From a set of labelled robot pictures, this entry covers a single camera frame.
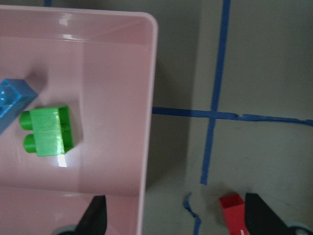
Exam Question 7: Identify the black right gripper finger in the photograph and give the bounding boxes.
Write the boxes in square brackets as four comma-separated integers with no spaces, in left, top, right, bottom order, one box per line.
[245,193,290,235]

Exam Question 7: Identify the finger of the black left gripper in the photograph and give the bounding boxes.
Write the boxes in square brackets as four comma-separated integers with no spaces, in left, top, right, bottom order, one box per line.
[74,195,107,235]

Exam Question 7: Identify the red small block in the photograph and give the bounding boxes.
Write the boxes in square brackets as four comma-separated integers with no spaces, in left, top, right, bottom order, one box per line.
[219,193,249,235]

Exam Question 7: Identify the green two-stud block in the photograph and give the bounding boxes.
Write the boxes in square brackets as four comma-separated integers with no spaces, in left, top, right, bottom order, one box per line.
[19,106,74,157]

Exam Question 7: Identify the blue three-stud block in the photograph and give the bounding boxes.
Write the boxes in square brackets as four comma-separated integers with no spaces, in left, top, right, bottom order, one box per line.
[0,78,38,134]

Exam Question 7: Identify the pink plastic box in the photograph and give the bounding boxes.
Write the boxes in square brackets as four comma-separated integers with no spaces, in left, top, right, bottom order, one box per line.
[0,5,158,235]

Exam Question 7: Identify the brown paper table cover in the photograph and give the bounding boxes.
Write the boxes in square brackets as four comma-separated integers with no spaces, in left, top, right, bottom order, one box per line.
[141,0,313,235]

